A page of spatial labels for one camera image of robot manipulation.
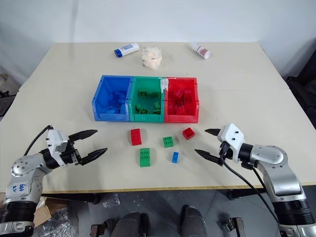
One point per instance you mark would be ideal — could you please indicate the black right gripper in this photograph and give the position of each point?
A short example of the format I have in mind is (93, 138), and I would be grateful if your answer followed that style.
(225, 150)

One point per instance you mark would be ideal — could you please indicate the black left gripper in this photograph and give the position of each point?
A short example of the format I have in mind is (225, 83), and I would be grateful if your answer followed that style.
(70, 156)

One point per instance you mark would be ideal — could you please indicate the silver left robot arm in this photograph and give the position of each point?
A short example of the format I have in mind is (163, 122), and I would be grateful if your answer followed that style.
(23, 172)

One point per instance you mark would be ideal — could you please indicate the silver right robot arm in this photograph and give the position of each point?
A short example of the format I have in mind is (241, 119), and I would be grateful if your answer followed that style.
(279, 170)

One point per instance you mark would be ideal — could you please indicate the square red building brick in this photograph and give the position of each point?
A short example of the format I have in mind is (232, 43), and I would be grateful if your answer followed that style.
(188, 133)

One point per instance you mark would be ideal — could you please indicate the small blue building brick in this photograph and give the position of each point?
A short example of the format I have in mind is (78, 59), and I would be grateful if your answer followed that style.
(175, 157)

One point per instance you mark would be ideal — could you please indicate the red plastic storage bin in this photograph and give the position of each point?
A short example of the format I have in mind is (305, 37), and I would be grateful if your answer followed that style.
(182, 117)

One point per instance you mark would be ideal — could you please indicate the square green building brick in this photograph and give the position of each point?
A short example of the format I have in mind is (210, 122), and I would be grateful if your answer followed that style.
(169, 142)

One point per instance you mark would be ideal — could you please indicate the blue brick in bin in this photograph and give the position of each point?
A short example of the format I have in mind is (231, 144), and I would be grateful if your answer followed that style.
(114, 106)
(122, 108)
(119, 95)

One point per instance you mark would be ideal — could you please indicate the long red building brick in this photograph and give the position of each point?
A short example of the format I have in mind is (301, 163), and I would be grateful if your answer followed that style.
(136, 137)

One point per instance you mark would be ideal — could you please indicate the blue plastic storage bin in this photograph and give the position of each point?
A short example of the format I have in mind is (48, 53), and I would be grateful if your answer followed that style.
(111, 101)

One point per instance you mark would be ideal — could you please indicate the red brick in bin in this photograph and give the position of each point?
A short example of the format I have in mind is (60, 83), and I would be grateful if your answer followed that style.
(188, 94)
(178, 95)
(172, 103)

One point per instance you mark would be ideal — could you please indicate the long green building brick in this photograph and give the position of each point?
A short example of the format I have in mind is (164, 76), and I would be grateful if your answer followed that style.
(145, 157)

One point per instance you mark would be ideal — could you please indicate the small clear plastic bag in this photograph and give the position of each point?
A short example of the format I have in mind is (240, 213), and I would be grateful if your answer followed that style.
(111, 200)

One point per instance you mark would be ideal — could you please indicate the green brick in bin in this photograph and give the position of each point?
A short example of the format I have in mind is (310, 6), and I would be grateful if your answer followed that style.
(145, 112)
(157, 105)
(157, 112)
(143, 93)
(139, 107)

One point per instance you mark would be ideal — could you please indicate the green plastic storage bin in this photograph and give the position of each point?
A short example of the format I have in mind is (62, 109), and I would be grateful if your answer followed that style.
(146, 117)

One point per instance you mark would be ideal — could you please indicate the white tape strip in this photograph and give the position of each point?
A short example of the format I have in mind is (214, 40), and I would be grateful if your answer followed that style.
(163, 84)

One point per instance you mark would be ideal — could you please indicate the dark rounded shape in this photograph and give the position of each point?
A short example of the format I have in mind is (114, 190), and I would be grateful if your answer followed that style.
(193, 222)
(133, 225)

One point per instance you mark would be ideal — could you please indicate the brown cardboard box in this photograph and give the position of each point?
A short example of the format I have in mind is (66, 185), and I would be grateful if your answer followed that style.
(43, 212)

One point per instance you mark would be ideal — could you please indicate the large clear plastic bag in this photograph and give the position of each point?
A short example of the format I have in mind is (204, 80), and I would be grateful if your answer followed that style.
(55, 222)

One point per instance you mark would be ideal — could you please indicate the white bottle with red label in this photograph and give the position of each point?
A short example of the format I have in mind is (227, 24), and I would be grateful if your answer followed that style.
(201, 50)

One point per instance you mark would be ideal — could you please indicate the black equipment on floor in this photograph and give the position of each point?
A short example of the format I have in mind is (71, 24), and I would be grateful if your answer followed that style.
(5, 97)

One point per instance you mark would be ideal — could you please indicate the white tube with blue cap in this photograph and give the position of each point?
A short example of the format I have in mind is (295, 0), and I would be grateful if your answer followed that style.
(126, 49)

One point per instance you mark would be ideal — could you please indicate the crumpled clear plastic bag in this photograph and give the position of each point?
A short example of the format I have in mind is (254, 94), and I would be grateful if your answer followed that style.
(151, 58)

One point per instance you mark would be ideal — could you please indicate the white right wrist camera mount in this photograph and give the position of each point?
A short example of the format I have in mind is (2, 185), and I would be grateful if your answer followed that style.
(231, 135)

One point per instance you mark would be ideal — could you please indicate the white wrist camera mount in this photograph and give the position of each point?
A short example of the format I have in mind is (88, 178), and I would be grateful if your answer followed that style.
(54, 140)
(231, 135)

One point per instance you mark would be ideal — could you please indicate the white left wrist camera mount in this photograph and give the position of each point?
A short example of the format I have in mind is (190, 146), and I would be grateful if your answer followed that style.
(54, 140)

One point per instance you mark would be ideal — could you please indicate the black table frame bar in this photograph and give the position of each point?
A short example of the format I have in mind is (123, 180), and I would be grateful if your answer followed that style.
(247, 193)
(71, 198)

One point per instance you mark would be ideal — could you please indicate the brown metal foot bracket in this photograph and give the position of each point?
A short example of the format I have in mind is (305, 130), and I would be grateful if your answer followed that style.
(98, 230)
(233, 227)

